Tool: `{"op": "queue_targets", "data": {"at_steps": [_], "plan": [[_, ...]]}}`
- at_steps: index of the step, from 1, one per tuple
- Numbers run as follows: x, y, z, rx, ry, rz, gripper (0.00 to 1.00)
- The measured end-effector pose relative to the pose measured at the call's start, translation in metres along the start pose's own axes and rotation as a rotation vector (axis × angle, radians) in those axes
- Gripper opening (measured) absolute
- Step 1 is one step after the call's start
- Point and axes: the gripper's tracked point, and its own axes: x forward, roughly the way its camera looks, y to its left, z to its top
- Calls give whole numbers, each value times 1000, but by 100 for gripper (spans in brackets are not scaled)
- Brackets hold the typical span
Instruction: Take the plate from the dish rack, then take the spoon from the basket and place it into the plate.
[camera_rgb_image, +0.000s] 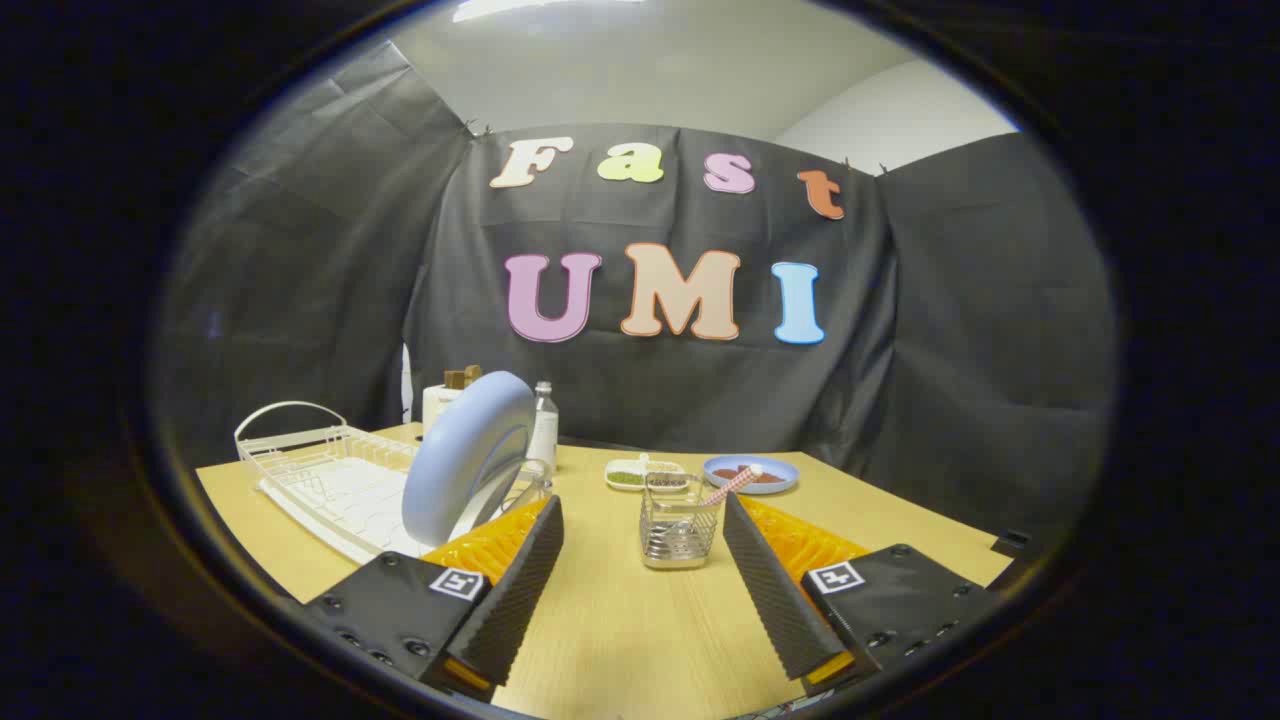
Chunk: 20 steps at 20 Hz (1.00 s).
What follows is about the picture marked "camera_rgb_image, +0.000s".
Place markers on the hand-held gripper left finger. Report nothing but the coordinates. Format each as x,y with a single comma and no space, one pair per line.
515,590

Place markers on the white divided condiment dish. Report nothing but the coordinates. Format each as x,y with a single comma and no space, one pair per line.
640,473

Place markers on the blue plate with red food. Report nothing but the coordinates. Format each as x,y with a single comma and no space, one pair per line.
752,475

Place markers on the black backdrop cloth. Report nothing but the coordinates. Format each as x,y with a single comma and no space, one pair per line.
650,320

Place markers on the white container with brown blocks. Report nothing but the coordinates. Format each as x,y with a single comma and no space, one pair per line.
442,395

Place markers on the light blue plate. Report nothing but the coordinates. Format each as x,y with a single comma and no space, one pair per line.
470,455

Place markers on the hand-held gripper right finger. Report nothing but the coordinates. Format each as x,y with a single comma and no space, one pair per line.
775,590

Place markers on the clear plastic bottle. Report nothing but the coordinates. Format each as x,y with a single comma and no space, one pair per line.
544,425

